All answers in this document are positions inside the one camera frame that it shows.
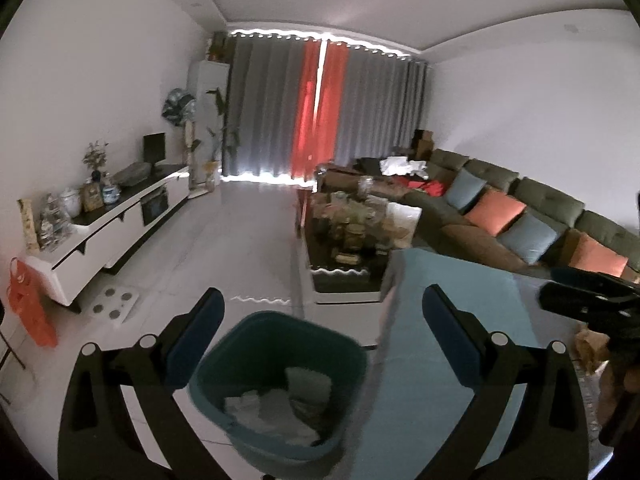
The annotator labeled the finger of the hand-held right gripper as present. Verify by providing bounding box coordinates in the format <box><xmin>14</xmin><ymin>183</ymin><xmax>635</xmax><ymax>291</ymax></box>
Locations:
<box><xmin>551</xmin><ymin>267</ymin><xmax>640</xmax><ymax>294</ymax></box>
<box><xmin>539</xmin><ymin>281</ymin><xmax>640</xmax><ymax>322</ymax></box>

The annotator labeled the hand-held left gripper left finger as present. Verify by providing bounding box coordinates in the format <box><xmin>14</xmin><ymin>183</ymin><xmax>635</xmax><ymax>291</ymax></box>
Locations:
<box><xmin>56</xmin><ymin>287</ymin><xmax>226</xmax><ymax>480</ymax></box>

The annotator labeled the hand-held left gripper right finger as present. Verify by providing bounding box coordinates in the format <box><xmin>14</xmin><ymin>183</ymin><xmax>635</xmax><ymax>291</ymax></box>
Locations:
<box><xmin>415</xmin><ymin>285</ymin><xmax>596</xmax><ymax>480</ymax></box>

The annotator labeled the teal trash bin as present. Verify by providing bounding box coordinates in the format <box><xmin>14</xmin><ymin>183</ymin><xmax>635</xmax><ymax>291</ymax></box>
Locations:
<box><xmin>187</xmin><ymin>310</ymin><xmax>369</xmax><ymax>463</ymax></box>

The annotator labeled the person's right hand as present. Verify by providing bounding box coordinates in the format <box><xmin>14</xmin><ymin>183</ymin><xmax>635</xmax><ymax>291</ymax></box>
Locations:
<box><xmin>597</xmin><ymin>359</ymin><xmax>624</xmax><ymax>429</ymax></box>

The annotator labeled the large orange cushion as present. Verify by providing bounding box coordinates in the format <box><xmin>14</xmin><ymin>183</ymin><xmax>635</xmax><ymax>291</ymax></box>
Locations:
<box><xmin>569</xmin><ymin>234</ymin><xmax>629</xmax><ymax>278</ymax></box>

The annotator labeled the crumpled gold wrapper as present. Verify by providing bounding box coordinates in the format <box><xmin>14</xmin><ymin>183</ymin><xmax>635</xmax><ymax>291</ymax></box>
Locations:
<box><xmin>572</xmin><ymin>327</ymin><xmax>611</xmax><ymax>376</ymax></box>

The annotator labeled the large blue cushion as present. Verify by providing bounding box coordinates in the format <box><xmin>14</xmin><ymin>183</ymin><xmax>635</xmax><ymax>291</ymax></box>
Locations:
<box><xmin>497</xmin><ymin>211</ymin><xmax>558</xmax><ymax>266</ymax></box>

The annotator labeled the white floor scale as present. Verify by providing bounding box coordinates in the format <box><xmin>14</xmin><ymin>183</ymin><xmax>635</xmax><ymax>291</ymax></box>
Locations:
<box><xmin>90</xmin><ymin>285</ymin><xmax>141</xmax><ymax>322</ymax></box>

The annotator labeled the blue grey tablecloth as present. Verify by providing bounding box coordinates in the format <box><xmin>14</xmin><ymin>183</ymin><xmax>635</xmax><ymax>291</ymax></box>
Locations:
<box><xmin>345</xmin><ymin>247</ymin><xmax>616</xmax><ymax>480</ymax></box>

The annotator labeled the crumpled white paper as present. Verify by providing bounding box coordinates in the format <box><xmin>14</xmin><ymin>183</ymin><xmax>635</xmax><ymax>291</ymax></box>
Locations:
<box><xmin>222</xmin><ymin>391</ymin><xmax>282</xmax><ymax>427</ymax></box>

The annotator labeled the green sofa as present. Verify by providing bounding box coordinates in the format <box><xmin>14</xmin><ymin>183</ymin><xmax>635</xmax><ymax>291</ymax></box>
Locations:
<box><xmin>315</xmin><ymin>147</ymin><xmax>640</xmax><ymax>281</ymax></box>

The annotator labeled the small orange cushion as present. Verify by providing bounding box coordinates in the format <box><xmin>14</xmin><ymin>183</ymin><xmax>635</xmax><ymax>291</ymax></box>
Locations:
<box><xmin>465</xmin><ymin>188</ymin><xmax>527</xmax><ymax>237</ymax></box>

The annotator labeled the dark coffee table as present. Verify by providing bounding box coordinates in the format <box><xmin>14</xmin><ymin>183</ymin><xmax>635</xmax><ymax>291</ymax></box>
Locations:
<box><xmin>297</xmin><ymin>187</ymin><xmax>426</xmax><ymax>306</ymax></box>

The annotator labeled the crumpled grey paper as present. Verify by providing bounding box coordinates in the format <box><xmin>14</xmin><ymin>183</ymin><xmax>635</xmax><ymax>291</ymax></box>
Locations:
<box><xmin>285</xmin><ymin>366</ymin><xmax>334</xmax><ymax>412</ymax></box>

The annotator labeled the white tv cabinet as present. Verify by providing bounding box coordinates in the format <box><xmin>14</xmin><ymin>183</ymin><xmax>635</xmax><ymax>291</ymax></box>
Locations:
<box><xmin>25</xmin><ymin>162</ymin><xmax>193</xmax><ymax>307</ymax></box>

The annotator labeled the small blue cushion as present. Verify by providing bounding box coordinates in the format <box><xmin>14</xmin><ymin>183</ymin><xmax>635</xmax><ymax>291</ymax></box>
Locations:
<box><xmin>445</xmin><ymin>167</ymin><xmax>487</xmax><ymax>212</ymax></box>

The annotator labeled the red cloth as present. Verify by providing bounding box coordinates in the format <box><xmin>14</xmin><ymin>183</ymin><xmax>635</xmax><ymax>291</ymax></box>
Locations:
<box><xmin>407</xmin><ymin>179</ymin><xmax>446</xmax><ymax>196</ymax></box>

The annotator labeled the cluster of glass jars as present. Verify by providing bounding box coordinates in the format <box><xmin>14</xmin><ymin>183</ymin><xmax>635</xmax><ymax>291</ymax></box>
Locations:
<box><xmin>312</xmin><ymin>177</ymin><xmax>396</xmax><ymax>266</ymax></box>

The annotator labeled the orange plastic bag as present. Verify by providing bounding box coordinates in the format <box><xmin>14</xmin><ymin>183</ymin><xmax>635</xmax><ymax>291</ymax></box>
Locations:
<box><xmin>7</xmin><ymin>257</ymin><xmax>58</xmax><ymax>348</ymax></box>

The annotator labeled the white cloth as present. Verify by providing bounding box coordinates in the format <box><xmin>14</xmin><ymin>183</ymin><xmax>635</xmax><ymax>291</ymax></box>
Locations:
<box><xmin>380</xmin><ymin>156</ymin><xmax>428</xmax><ymax>178</ymax></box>

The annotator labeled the dark tray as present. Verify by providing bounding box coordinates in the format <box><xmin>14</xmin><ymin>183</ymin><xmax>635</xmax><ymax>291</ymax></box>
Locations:
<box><xmin>112</xmin><ymin>161</ymin><xmax>151</xmax><ymax>186</ymax></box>

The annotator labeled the tall glass jar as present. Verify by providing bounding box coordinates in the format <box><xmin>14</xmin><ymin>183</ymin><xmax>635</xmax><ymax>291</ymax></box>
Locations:
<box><xmin>40</xmin><ymin>195</ymin><xmax>71</xmax><ymax>252</ymax></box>

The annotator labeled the white ceramic jar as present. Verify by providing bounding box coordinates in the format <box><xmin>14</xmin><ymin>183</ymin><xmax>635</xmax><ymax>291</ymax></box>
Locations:
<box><xmin>60</xmin><ymin>187</ymin><xmax>82</xmax><ymax>218</ymax></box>

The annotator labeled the brown paper bag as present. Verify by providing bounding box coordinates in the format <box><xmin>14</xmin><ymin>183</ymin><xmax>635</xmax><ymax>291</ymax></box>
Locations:
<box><xmin>412</xmin><ymin>130</ymin><xmax>435</xmax><ymax>158</ymax></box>

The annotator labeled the black monitor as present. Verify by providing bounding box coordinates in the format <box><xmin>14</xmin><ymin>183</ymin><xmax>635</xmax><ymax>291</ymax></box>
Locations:
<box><xmin>143</xmin><ymin>132</ymin><xmax>167</xmax><ymax>166</ymax></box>

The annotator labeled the tall wooden ornament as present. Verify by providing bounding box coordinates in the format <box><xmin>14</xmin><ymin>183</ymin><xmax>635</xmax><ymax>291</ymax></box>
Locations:
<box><xmin>17</xmin><ymin>199</ymin><xmax>41</xmax><ymax>253</ymax></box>

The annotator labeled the dried flower vase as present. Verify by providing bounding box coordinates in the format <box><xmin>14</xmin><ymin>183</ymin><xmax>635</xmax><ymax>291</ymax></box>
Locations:
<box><xmin>82</xmin><ymin>140</ymin><xmax>109</xmax><ymax>181</ymax></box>

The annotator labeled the tall leafy plant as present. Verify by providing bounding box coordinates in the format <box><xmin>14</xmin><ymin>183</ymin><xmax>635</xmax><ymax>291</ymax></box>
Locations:
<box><xmin>205</xmin><ymin>87</ymin><xmax>242</xmax><ymax>176</ymax></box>

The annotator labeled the grey and orange curtain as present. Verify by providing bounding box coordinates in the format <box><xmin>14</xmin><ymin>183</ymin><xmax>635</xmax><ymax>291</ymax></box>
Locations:
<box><xmin>222</xmin><ymin>32</ymin><xmax>321</xmax><ymax>183</ymax></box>
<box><xmin>320</xmin><ymin>40</ymin><xmax>431</xmax><ymax>181</ymax></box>

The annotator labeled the white tall cabinet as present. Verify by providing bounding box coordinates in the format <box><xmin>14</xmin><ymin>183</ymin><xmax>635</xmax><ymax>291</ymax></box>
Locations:
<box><xmin>189</xmin><ymin>60</ymin><xmax>231</xmax><ymax>186</ymax></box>

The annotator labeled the small potted plant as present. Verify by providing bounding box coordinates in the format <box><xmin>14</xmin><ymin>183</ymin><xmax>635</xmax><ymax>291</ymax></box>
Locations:
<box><xmin>207</xmin><ymin>31</ymin><xmax>236</xmax><ymax>63</ymax></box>

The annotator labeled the black metal chair frame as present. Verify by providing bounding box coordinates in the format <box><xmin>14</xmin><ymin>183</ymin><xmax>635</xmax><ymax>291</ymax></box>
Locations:
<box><xmin>0</xmin><ymin>307</ymin><xmax>33</xmax><ymax>403</ymax></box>

